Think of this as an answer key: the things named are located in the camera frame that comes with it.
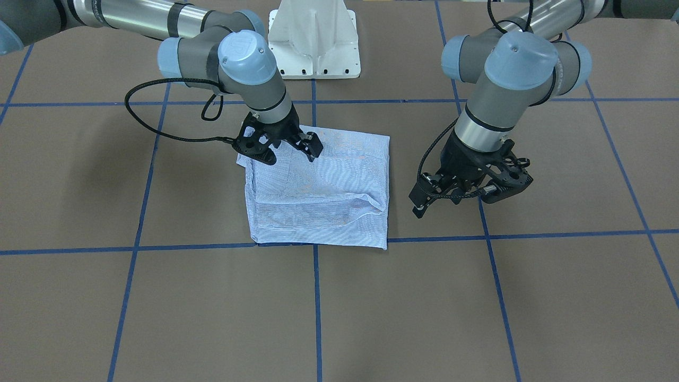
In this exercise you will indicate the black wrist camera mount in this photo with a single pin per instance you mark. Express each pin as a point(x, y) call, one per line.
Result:
point(508, 173)
point(254, 143)

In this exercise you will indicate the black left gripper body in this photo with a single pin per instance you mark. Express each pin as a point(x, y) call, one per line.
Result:
point(460, 162)

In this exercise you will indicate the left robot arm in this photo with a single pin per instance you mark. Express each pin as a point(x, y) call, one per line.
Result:
point(519, 62)

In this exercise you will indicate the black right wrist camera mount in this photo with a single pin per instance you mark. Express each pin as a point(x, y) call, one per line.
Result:
point(254, 143)

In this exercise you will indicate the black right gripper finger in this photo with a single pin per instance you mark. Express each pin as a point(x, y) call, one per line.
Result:
point(312, 154)

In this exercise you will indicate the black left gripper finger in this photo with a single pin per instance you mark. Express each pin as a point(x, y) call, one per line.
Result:
point(420, 210)

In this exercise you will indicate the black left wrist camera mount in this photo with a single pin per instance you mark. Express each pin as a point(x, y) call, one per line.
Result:
point(508, 173)

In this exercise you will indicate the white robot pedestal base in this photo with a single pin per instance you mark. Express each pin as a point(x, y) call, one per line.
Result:
point(315, 40)

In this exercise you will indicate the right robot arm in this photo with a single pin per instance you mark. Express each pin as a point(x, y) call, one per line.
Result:
point(200, 48)

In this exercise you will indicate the light blue striped shirt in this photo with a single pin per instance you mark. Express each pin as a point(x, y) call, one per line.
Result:
point(341, 198)

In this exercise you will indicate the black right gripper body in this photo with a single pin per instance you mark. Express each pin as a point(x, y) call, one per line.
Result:
point(285, 129)

